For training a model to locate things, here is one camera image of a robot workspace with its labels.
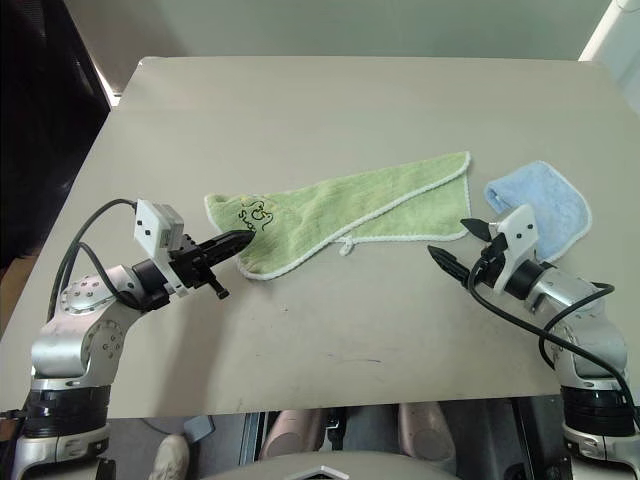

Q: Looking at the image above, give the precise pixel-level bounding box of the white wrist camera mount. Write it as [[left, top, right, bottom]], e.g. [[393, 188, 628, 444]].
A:
[[132, 198, 194, 300], [487, 203, 542, 294]]

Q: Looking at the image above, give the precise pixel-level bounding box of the grey foot pedal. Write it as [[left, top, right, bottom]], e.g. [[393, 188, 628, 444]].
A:
[[182, 413, 217, 444]]

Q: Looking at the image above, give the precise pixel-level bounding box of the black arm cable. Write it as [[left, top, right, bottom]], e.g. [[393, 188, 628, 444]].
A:
[[47, 198, 146, 321], [467, 259, 640, 416]]

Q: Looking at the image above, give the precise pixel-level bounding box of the white pillar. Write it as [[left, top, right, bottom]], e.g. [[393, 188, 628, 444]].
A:
[[578, 0, 640, 109]]

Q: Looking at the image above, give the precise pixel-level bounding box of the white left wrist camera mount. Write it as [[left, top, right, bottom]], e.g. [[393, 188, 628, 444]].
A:
[[132, 198, 194, 300]]

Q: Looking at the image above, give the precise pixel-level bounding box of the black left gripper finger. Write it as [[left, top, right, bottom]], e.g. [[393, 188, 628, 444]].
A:
[[198, 228, 255, 248], [199, 237, 253, 266]]

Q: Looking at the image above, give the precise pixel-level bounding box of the light blue folded towel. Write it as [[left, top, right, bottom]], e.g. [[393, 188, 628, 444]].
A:
[[482, 159, 594, 264]]

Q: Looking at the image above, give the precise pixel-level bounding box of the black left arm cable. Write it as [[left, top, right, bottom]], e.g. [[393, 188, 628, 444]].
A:
[[47, 198, 146, 321]]

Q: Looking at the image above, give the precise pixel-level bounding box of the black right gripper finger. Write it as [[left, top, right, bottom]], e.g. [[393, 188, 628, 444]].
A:
[[459, 217, 494, 242], [427, 244, 474, 289]]

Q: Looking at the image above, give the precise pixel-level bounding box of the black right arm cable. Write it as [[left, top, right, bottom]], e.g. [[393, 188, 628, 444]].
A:
[[467, 259, 640, 416]]

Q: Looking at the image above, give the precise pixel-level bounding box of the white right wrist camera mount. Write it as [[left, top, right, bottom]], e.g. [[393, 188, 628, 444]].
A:
[[487, 203, 542, 294]]

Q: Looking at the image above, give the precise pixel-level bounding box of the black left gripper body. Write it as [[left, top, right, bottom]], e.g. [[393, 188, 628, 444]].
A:
[[168, 233, 231, 302]]

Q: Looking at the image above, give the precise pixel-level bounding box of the silver robot torso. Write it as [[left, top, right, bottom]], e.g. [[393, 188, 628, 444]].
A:
[[199, 449, 454, 480]]

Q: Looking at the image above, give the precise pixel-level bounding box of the green towel with white trim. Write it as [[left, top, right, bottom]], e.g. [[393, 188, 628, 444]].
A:
[[203, 151, 474, 282]]

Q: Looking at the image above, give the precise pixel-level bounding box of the dark cabinet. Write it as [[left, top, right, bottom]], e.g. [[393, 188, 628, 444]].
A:
[[0, 0, 114, 274]]

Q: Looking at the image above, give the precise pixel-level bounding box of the pinkish rounded shape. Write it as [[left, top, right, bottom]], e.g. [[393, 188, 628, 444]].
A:
[[258, 408, 329, 461], [397, 401, 457, 462]]

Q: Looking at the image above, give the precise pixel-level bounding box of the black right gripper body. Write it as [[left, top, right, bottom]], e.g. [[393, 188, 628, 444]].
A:
[[474, 232, 509, 281]]

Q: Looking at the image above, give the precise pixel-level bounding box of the white shoe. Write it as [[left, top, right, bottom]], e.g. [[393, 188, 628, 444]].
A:
[[148, 433, 192, 480]]

